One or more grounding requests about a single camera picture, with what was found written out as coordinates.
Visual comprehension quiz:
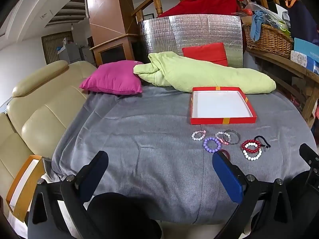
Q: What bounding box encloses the blue cloth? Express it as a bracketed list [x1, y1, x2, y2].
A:
[250, 10, 268, 41]

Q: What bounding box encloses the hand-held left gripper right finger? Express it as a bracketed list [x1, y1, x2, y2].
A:
[212, 151, 297, 239]

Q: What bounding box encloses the red bead bracelet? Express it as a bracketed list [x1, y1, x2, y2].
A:
[241, 139, 261, 153]

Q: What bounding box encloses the orange cardboard box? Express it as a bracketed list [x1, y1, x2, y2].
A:
[5, 155, 46, 222]

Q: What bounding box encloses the light green blanket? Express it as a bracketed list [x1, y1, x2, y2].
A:
[133, 51, 276, 94]

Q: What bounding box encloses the blue cardboard box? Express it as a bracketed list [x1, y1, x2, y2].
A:
[293, 38, 319, 74]

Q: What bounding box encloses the magenta pillow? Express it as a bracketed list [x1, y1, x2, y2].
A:
[79, 60, 144, 95]

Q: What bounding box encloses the brown wooden column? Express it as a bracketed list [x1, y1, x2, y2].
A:
[85, 0, 134, 66]

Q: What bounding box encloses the red cardboard tray box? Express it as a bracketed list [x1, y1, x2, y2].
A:
[190, 86, 257, 125]

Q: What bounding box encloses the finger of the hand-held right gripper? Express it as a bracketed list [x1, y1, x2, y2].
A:
[298, 143, 319, 190]

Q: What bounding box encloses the silver foil insulation board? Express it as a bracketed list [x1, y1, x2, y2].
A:
[140, 14, 243, 69]

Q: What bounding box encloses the wooden cabinet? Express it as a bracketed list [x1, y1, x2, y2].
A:
[90, 33, 140, 68]

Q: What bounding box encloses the wooden side table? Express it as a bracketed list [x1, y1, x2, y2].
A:
[245, 47, 319, 127]

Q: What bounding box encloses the pink white bead bracelet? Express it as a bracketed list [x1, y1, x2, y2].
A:
[215, 131, 231, 145]

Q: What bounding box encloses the purple bead bracelet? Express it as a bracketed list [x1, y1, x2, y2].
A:
[203, 137, 222, 153]

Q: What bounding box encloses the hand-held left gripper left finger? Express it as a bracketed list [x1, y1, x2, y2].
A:
[27, 151, 109, 239]

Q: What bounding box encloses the wicker basket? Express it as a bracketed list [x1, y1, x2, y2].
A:
[242, 23, 294, 60]

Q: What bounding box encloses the black hair tie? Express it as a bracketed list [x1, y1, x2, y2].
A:
[254, 135, 272, 152]

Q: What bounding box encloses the red pillow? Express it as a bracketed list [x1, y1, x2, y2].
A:
[182, 42, 228, 67]

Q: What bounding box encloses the silver glitter bangle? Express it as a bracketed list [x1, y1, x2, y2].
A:
[223, 129, 241, 145]

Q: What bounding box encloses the dark blue hanging garment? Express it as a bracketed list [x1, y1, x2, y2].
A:
[284, 0, 319, 43]

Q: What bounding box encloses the red cloth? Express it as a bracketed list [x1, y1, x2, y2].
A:
[158, 0, 243, 18]

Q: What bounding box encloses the pink white bracelet with bow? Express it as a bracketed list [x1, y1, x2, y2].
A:
[191, 130, 207, 140]

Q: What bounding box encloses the white floral box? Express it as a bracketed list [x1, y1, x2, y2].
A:
[290, 50, 309, 68]

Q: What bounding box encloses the beige leather sofa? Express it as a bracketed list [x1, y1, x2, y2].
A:
[0, 60, 97, 219]

